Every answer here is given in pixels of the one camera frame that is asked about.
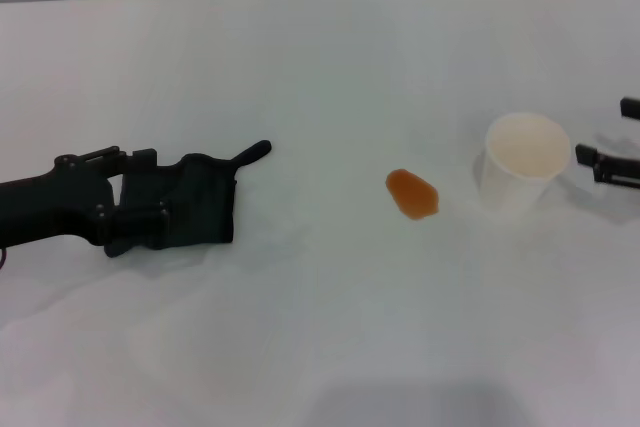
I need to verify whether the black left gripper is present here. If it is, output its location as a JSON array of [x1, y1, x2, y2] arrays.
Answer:
[[0, 145, 173, 251]]

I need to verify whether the dark blue rag with loop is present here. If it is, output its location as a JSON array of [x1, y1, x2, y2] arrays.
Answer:
[[104, 139, 274, 260]]

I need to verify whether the white paper cup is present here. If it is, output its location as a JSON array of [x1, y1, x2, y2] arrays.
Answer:
[[478, 112, 573, 216]]

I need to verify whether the brown liquid stain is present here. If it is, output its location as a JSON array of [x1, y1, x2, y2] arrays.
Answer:
[[385, 168, 442, 222]]

